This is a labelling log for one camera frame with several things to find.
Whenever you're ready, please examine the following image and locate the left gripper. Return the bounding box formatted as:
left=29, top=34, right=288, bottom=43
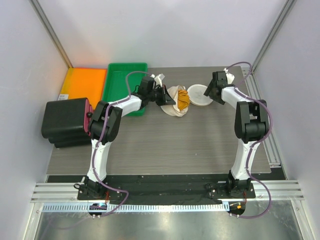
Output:
left=147, top=85, right=176, bottom=107

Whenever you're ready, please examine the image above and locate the orange lace bra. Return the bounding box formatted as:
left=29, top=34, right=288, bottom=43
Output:
left=177, top=90, right=190, bottom=111

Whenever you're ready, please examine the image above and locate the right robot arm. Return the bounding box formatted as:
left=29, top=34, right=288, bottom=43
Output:
left=204, top=70, right=270, bottom=198

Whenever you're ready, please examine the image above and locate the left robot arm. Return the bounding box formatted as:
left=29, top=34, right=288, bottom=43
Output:
left=74, top=73, right=176, bottom=200

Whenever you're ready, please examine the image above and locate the green plastic tray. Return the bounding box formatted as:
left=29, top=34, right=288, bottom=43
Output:
left=101, top=62, right=148, bottom=117

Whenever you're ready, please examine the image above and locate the orange clip file folder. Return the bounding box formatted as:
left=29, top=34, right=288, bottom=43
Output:
left=58, top=68, right=107, bottom=109

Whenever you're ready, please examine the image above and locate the black pink drawer unit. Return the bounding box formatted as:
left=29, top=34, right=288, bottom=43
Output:
left=41, top=98, right=93, bottom=149

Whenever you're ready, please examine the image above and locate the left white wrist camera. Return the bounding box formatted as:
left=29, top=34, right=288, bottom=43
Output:
left=151, top=73, right=165, bottom=87

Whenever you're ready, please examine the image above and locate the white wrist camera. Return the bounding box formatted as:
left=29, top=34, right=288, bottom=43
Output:
left=223, top=68, right=235, bottom=85
left=151, top=73, right=165, bottom=87

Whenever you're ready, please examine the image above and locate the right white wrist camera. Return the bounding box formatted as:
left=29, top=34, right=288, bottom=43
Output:
left=223, top=68, right=235, bottom=85

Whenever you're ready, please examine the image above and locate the white slotted cable duct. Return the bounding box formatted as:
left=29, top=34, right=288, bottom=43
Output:
left=42, top=202, right=230, bottom=213

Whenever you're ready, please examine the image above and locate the right aluminium frame post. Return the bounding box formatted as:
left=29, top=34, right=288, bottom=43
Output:
left=251, top=0, right=297, bottom=73

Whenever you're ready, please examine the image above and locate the aluminium frame post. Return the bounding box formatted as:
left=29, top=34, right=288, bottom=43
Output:
left=251, top=0, right=297, bottom=73
left=29, top=0, right=73, bottom=68

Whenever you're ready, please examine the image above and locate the front aluminium rail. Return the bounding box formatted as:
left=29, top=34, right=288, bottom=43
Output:
left=31, top=180, right=304, bottom=203

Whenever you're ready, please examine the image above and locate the left aluminium frame post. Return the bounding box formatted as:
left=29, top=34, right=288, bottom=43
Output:
left=29, top=0, right=73, bottom=68

